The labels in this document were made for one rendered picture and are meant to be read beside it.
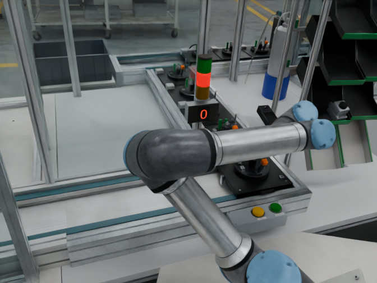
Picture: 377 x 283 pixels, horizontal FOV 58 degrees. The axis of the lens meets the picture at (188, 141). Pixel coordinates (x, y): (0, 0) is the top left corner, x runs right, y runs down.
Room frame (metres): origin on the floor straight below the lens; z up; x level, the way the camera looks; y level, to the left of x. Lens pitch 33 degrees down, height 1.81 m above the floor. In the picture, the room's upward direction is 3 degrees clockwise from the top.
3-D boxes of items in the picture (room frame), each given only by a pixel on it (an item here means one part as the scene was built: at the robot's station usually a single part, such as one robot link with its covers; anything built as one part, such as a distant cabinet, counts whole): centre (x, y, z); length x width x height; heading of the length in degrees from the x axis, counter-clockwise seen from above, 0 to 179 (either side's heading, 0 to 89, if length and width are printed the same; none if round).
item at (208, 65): (1.15, -0.04, 1.39); 0.05 x 0.05 x 0.05
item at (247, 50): (2.62, -0.51, 1.01); 0.24 x 0.24 x 0.13; 21
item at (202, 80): (1.15, -0.04, 1.34); 0.05 x 0.05 x 0.05
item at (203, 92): (1.15, -0.04, 1.29); 0.05 x 0.05 x 0.05
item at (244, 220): (0.87, -0.26, 0.93); 0.21 x 0.07 x 0.06; 111
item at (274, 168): (1.10, -0.26, 0.96); 0.24 x 0.24 x 0.02; 21
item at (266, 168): (1.10, -0.26, 0.98); 0.14 x 0.14 x 0.02
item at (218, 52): (2.54, -0.28, 1.01); 0.24 x 0.24 x 0.13; 21
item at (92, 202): (1.02, 0.03, 0.91); 0.84 x 0.28 x 0.10; 111
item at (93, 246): (0.86, -0.06, 0.91); 0.89 x 0.06 x 0.11; 111
